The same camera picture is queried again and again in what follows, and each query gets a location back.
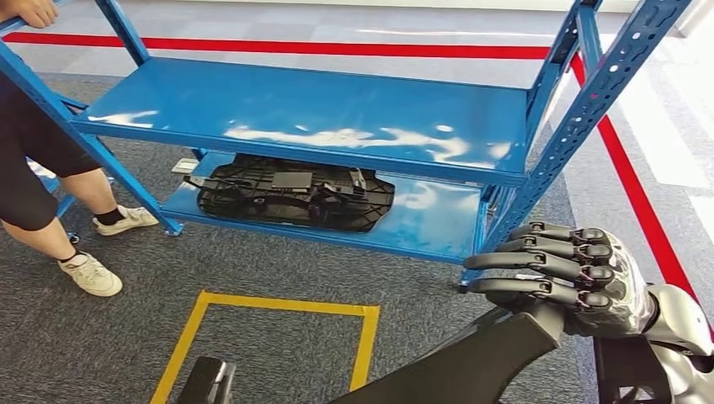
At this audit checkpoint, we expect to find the person's left hand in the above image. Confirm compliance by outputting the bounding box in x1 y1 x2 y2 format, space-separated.
0 0 58 29

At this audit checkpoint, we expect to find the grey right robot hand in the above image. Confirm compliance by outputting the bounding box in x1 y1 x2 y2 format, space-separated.
464 221 657 338

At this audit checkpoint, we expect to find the black plastic frame part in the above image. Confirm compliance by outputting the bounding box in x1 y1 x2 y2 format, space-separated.
328 309 567 404

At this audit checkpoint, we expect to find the blue metal shelf rack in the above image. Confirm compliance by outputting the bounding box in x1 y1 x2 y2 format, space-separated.
0 0 695 294

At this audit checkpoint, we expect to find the large black plastic car part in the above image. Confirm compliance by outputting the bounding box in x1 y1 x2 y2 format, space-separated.
184 154 396 234

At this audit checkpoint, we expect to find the person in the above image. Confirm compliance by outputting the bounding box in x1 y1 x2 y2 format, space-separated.
0 0 160 298

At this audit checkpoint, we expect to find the red floor tape line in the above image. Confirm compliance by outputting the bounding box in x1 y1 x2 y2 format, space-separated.
3 31 714 341

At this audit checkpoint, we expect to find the yellow floor tape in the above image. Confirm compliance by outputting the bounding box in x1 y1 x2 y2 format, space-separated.
149 290 381 404

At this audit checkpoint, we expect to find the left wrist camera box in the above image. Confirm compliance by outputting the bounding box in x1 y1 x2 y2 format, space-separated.
177 356 237 404

